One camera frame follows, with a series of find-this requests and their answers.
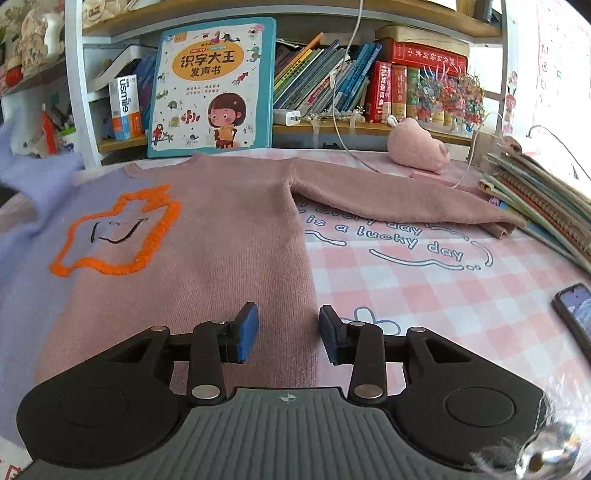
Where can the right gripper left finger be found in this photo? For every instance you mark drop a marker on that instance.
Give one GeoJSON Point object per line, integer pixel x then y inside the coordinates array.
{"type": "Point", "coordinates": [130, 399]}

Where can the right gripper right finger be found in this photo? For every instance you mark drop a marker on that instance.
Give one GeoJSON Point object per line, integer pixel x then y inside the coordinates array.
{"type": "Point", "coordinates": [445, 401]}

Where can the pink and lilac sweater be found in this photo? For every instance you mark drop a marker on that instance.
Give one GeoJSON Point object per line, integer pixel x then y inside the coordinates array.
{"type": "Point", "coordinates": [179, 245]}

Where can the black smartphone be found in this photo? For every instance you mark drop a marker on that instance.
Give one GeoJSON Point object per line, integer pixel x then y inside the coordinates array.
{"type": "Point", "coordinates": [573, 307]}

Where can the stack of notebooks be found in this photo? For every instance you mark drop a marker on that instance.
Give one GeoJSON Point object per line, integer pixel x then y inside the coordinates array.
{"type": "Point", "coordinates": [554, 212]}

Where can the pink plush toy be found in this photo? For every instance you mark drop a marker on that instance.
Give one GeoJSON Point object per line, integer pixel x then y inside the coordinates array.
{"type": "Point", "coordinates": [410, 145]}

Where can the white and orange usmile box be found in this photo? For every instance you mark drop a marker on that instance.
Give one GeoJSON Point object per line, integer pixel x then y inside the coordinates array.
{"type": "Point", "coordinates": [125, 109]}

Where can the colourful bead ornament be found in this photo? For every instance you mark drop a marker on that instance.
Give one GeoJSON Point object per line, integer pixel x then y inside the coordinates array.
{"type": "Point", "coordinates": [450, 98]}

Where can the teal children's character book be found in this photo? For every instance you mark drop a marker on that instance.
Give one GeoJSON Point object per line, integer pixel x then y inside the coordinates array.
{"type": "Point", "coordinates": [213, 88]}

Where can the red dictionary books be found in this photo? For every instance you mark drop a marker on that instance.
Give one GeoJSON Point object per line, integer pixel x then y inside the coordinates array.
{"type": "Point", "coordinates": [396, 71]}

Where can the white charger adapter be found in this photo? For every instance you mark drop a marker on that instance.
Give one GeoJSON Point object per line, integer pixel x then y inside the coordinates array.
{"type": "Point", "coordinates": [286, 117]}

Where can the row of leaning books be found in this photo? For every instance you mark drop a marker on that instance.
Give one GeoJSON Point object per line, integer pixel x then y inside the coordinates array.
{"type": "Point", "coordinates": [326, 76]}

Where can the white bookshelf frame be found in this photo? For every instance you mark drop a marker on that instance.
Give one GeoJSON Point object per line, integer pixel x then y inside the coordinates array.
{"type": "Point", "coordinates": [129, 26]}

